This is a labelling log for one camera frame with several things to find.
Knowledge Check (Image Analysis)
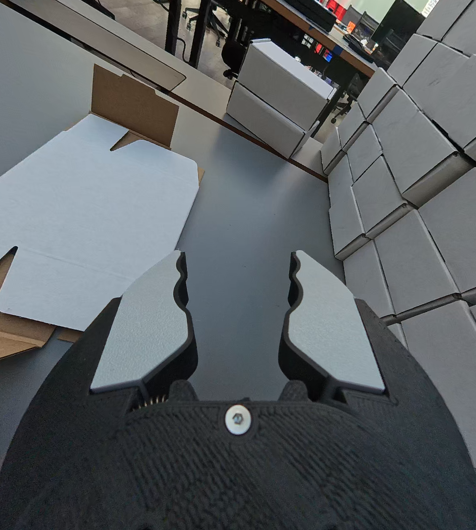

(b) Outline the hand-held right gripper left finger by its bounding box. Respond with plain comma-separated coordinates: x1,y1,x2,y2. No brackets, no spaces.
90,250,198,399

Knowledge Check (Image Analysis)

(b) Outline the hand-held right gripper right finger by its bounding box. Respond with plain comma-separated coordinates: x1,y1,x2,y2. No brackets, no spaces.
278,250,387,399

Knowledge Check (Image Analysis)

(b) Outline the white cardboard box brown inside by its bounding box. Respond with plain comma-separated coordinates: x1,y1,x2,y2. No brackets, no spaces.
0,63,206,368

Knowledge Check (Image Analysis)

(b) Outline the closed white cardboard box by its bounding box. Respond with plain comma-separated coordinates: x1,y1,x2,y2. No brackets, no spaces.
226,81,322,160
238,39,339,130

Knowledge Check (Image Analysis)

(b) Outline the stack of white boxes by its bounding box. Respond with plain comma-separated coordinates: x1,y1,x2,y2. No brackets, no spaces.
320,0,476,481

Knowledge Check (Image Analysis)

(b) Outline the wooden-edged desk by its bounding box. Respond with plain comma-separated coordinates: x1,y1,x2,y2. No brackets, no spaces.
261,0,392,79

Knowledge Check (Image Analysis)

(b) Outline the small black office chair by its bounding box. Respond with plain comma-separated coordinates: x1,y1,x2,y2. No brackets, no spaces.
221,39,256,80

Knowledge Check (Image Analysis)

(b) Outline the grey side table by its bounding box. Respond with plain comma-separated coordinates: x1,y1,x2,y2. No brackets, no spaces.
6,0,188,93

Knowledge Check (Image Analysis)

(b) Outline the black rectangular case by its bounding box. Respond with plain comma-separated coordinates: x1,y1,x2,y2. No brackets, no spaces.
283,0,339,32

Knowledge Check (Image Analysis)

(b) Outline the black computer monitor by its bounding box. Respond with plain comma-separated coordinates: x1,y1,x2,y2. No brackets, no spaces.
371,0,428,47

